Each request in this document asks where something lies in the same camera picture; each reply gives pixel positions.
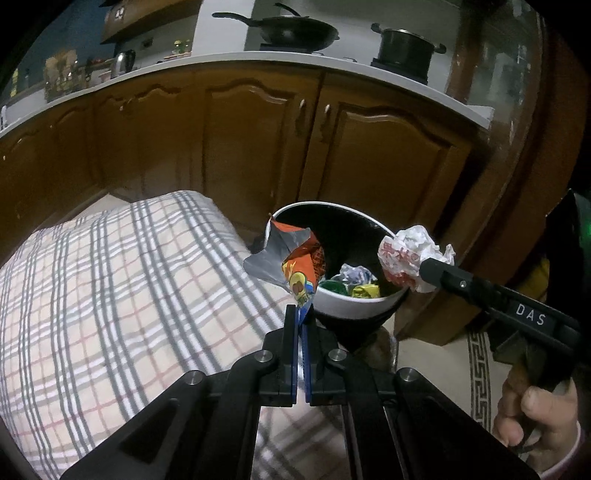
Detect black wok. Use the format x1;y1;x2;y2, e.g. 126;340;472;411
212;2;341;51

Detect wooden kitchen cabinet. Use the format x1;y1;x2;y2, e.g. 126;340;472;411
0;62;486;274

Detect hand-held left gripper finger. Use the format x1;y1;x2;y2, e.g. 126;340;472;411
302;322;539;480
60;304;306;480

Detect white bin with black liner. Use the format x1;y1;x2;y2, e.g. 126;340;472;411
269;201;413;352

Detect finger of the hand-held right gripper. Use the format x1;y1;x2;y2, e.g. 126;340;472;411
419;257;505;315

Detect black cooking pot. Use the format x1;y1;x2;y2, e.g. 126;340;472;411
370;23;448;66

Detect wooden door with glass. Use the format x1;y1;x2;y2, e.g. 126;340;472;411
394;0;579;348

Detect white paper wrapper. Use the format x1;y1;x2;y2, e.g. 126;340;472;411
378;224;456;295

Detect white kitchen countertop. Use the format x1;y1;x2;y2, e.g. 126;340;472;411
0;51;493;139

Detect orange snack packet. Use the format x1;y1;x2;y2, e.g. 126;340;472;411
243;213;327;325

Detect person's right hand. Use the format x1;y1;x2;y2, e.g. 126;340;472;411
492;367;581;459

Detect foil wrappers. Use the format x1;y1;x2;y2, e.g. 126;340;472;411
339;263;379;286

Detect plaid blanket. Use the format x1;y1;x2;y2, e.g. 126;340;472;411
0;190;385;480

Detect jars on countertop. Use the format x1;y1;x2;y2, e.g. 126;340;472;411
43;51;80;101

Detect wooden wall shelf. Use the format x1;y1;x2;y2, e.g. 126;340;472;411
99;0;205;45

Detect black cooker under wok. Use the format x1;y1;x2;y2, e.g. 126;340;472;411
259;42;320;53

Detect person's right forearm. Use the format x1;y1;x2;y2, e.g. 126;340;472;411
538;422;591;480

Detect metal kettle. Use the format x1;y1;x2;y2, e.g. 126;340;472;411
111;49;137;79

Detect patterned rug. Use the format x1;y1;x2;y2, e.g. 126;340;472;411
465;329;505;433

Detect black cooker under pot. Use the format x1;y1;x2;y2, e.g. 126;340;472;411
370;57;431;85

